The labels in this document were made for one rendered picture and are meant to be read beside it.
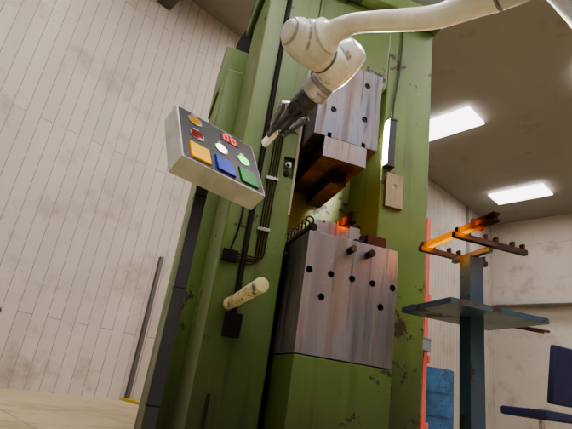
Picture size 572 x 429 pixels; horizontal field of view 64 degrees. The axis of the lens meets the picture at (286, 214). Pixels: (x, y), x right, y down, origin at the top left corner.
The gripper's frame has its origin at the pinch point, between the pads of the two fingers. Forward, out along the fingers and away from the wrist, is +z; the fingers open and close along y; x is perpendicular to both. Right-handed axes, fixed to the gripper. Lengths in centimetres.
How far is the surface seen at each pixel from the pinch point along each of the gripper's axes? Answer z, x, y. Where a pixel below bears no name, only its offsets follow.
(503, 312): -18, -61, 75
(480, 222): -31, -37, 60
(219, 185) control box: 18.4, -12.9, -9.6
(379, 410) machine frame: 32, -75, 61
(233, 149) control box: 14.2, 6.1, -3.6
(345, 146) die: -5.3, 20.5, 44.2
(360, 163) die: -5, 14, 51
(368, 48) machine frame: -33, 85, 62
